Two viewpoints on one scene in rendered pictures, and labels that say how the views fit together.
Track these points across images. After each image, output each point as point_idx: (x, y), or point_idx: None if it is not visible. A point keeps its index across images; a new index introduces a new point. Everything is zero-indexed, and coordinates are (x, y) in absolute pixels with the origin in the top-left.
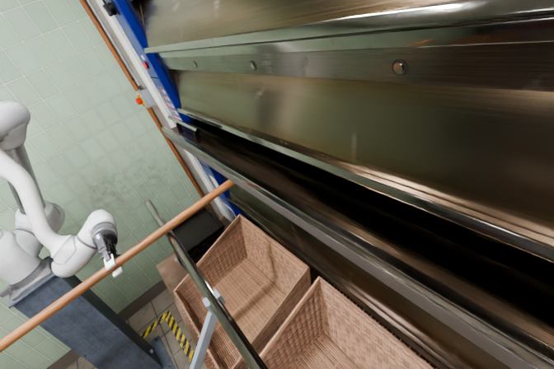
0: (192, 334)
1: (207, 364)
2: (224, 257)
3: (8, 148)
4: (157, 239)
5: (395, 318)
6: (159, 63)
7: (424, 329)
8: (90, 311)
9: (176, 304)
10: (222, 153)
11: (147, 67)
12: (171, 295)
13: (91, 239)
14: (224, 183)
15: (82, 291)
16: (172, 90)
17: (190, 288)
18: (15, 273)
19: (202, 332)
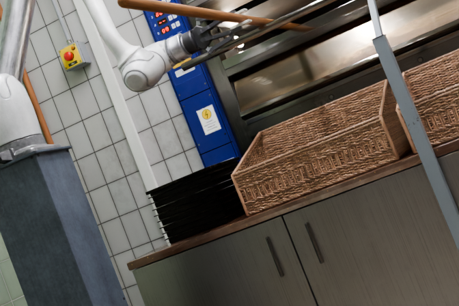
0: (284, 203)
1: (333, 185)
2: (261, 174)
3: None
4: (259, 21)
5: None
6: None
7: None
8: (98, 237)
9: (222, 227)
10: None
11: None
12: (201, 235)
13: (163, 52)
14: None
15: (232, 16)
16: None
17: (227, 223)
18: (32, 118)
19: None
